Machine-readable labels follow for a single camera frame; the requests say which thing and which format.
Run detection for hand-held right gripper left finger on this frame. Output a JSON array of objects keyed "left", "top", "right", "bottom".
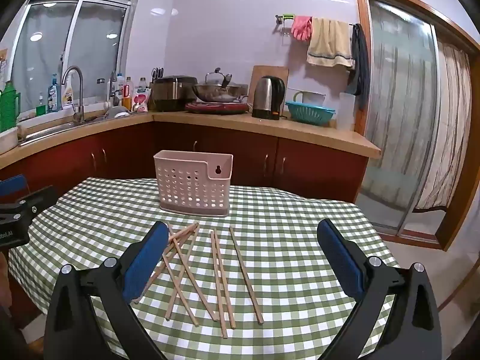
[{"left": 44, "top": 221, "right": 170, "bottom": 360}]

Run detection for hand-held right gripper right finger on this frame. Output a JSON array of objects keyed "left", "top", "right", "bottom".
[{"left": 317, "top": 218, "right": 443, "bottom": 360}]

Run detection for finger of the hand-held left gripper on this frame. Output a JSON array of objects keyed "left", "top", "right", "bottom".
[
  {"left": 0, "top": 174, "right": 29, "bottom": 199},
  {"left": 0, "top": 185, "right": 58, "bottom": 221}
]

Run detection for pink perforated utensil basket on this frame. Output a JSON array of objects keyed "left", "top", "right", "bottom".
[{"left": 153, "top": 150, "right": 234, "bottom": 218}]

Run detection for pile of wooden chopsticks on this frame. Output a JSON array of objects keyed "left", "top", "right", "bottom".
[{"left": 133, "top": 222, "right": 264, "bottom": 340}]

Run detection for green checked tablecloth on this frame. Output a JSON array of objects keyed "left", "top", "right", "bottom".
[{"left": 7, "top": 176, "right": 402, "bottom": 360}]

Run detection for steel kitchen sink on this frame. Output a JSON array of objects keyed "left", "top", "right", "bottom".
[{"left": 17, "top": 118, "right": 113, "bottom": 145}]

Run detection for green thermos jug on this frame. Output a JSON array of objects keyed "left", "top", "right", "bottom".
[{"left": 0, "top": 81, "right": 21, "bottom": 133}]

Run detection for red-brown kitchen cabinet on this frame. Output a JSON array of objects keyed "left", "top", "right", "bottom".
[{"left": 0, "top": 120, "right": 370, "bottom": 233}]

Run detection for blue pump soap bottle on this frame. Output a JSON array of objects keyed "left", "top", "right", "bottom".
[{"left": 47, "top": 74, "right": 59, "bottom": 112}]

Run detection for white spray bottle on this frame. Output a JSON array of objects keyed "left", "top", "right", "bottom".
[{"left": 61, "top": 79, "right": 74, "bottom": 106}]

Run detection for chrome kitchen faucet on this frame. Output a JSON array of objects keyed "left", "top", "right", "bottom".
[{"left": 61, "top": 66, "right": 86, "bottom": 124}]

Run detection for dishes in sink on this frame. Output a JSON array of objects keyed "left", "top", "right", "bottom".
[{"left": 105, "top": 106, "right": 132, "bottom": 119}]

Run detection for sliding glass window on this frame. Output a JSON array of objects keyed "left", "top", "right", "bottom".
[{"left": 11, "top": 0, "right": 132, "bottom": 117}]

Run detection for pink and white pouch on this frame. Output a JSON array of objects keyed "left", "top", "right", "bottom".
[{"left": 132, "top": 89, "right": 151, "bottom": 113}]

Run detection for translucent plastic container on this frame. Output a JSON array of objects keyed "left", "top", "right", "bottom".
[{"left": 339, "top": 92, "right": 357, "bottom": 132}]

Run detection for teal plastic colander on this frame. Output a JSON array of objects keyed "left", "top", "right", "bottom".
[{"left": 285, "top": 100, "right": 335, "bottom": 124}]

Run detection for tan kitchen countertop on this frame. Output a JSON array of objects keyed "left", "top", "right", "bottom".
[{"left": 0, "top": 110, "right": 382, "bottom": 166}]

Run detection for wood-framed sliding glass door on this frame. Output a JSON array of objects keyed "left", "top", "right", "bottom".
[{"left": 354, "top": 0, "right": 480, "bottom": 252}]

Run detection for striped curtain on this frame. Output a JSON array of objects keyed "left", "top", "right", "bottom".
[{"left": 414, "top": 41, "right": 471, "bottom": 212}]

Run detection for dark rice cooker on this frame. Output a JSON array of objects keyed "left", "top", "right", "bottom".
[{"left": 150, "top": 76, "right": 198, "bottom": 112}]

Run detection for red induction cooker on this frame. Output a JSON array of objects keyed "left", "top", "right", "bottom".
[{"left": 184, "top": 101, "right": 251, "bottom": 115}]

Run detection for steel electric kettle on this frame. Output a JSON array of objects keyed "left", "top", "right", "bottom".
[{"left": 252, "top": 76, "right": 286, "bottom": 121}]

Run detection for steel wok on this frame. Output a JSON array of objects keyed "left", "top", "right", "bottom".
[{"left": 193, "top": 82, "right": 249, "bottom": 104}]

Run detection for dark hanging cloth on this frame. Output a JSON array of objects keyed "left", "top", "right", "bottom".
[{"left": 347, "top": 23, "right": 370, "bottom": 111}]

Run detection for glass wok lid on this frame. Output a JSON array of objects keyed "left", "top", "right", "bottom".
[{"left": 204, "top": 67, "right": 233, "bottom": 87}]

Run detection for wooden cutting board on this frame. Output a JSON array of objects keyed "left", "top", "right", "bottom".
[{"left": 248, "top": 65, "right": 289, "bottom": 100}]

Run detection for beige hanging towel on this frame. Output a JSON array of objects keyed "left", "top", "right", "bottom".
[{"left": 307, "top": 17, "right": 354, "bottom": 69}]

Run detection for pink rubber gloves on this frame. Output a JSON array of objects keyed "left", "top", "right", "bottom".
[{"left": 291, "top": 16, "right": 313, "bottom": 42}]

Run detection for metal towel rack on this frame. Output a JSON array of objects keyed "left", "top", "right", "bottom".
[{"left": 275, "top": 14, "right": 355, "bottom": 36}]

